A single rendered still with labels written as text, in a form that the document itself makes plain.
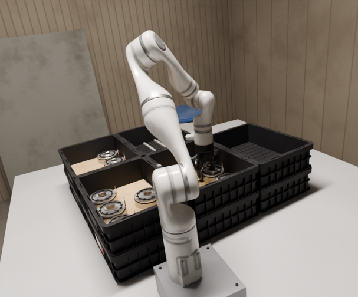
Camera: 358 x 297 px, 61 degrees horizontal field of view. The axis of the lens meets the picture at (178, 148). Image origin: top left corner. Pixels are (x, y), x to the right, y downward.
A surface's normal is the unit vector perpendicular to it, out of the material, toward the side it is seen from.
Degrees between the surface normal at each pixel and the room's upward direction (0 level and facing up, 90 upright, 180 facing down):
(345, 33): 90
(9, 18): 90
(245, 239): 0
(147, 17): 90
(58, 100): 79
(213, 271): 1
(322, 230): 0
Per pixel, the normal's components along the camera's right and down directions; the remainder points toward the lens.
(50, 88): 0.37, 0.12
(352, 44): -0.91, 0.25
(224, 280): -0.11, -0.91
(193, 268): 0.45, 0.32
